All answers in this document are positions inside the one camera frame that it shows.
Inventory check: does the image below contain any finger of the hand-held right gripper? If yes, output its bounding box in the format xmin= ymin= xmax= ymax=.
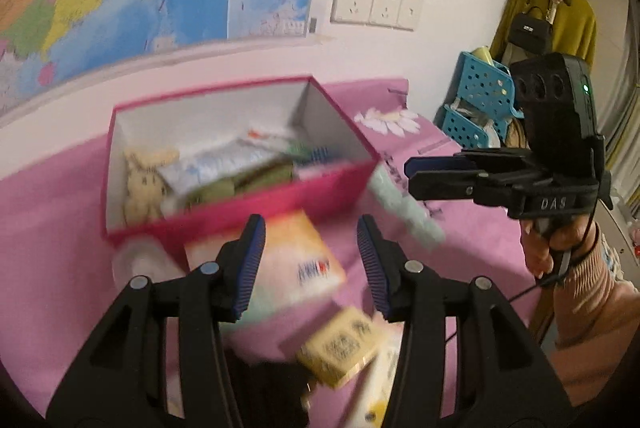
xmin=404 ymin=149 xmax=551 ymax=176
xmin=407 ymin=172 xmax=521 ymax=209

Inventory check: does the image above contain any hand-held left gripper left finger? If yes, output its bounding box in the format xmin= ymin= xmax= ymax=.
xmin=47 ymin=214 xmax=267 ymax=428

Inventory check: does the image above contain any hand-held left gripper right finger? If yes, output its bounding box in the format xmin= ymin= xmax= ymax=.
xmin=356 ymin=214 xmax=576 ymax=428

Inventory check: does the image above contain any pastel tissue pack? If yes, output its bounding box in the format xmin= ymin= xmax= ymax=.
xmin=184 ymin=210 xmax=347 ymax=324

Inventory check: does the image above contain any pink cardboard box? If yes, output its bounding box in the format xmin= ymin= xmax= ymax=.
xmin=101 ymin=75 xmax=382 ymax=254

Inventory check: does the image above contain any green frog plush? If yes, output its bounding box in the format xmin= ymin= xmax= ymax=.
xmin=185 ymin=163 xmax=296 ymax=209

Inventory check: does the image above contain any white blue pack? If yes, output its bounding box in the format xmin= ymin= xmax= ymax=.
xmin=160 ymin=143 xmax=281 ymax=196

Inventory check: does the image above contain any beige bear plush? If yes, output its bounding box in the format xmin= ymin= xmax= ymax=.
xmin=122 ymin=149 xmax=180 ymax=225

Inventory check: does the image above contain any person's right hand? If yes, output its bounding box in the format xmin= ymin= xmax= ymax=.
xmin=520 ymin=218 xmax=598 ymax=278

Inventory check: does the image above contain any blue perforated basket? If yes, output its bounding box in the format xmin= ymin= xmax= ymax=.
xmin=434 ymin=104 xmax=516 ymax=149
xmin=457 ymin=51 xmax=525 ymax=119

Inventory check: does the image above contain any beige curtain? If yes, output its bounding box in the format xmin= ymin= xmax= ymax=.
xmin=587 ymin=0 xmax=640 ymax=229

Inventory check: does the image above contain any yellow tissue pack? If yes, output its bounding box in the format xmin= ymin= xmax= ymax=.
xmin=297 ymin=306 xmax=388 ymax=390

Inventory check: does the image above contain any mustard yellow garment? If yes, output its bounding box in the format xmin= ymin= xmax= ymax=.
xmin=489 ymin=0 xmax=598 ymax=74

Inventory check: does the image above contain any black handbag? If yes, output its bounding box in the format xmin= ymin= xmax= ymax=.
xmin=507 ymin=5 xmax=555 ymax=54

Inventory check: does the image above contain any white spray bottle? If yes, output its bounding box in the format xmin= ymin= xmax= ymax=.
xmin=111 ymin=235 xmax=188 ymax=284

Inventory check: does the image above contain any black cable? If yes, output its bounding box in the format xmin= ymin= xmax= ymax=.
xmin=440 ymin=188 xmax=601 ymax=349

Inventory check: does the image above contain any white wall switch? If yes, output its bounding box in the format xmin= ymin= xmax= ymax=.
xmin=397 ymin=0 xmax=423 ymax=31

